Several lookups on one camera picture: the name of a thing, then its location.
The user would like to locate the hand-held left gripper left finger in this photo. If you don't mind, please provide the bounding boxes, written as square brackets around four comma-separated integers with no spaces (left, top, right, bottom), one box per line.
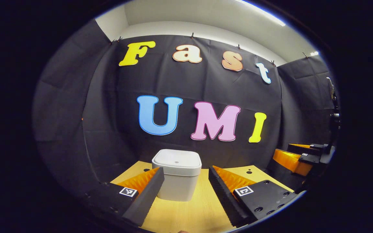
[86,167,165,227]

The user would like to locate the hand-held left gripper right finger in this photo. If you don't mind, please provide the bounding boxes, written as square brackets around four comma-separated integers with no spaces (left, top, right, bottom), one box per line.
[209,165,299,227]

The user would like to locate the white desktop garbage bin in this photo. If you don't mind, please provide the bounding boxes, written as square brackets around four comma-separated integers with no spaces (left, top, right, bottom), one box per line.
[152,149,202,202]

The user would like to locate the wooden desktop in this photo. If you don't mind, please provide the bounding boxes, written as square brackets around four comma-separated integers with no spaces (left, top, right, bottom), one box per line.
[110,161,295,233]

